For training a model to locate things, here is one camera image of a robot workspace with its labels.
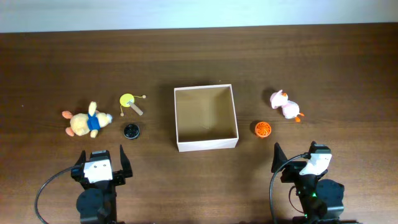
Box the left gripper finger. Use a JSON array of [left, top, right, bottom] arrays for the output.
[[75, 150, 86, 167], [119, 145, 133, 178]]

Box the orange lattice ball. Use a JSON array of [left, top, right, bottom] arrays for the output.
[[254, 121, 272, 138]]

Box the black round cap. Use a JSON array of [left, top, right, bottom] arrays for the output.
[[123, 123, 141, 140]]

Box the pink duck toy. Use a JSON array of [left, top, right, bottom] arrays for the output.
[[270, 90, 304, 123]]

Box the white cardboard box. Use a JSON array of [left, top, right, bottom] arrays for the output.
[[174, 84, 239, 152]]

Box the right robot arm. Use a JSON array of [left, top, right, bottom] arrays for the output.
[[269, 141, 345, 223]]

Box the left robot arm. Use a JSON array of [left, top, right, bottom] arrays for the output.
[[71, 147, 133, 224]]

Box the tan plush bunny blue scarf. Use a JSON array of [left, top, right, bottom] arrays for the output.
[[62, 101, 113, 138]]

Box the yellow rattle drum toy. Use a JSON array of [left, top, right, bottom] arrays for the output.
[[119, 93, 147, 116]]

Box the right black cable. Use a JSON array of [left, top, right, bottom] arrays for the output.
[[269, 153, 310, 224]]

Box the black cable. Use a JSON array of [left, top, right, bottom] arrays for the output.
[[34, 166, 77, 224], [269, 153, 310, 224]]

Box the left black cable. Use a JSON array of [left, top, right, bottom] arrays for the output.
[[34, 166, 77, 224]]

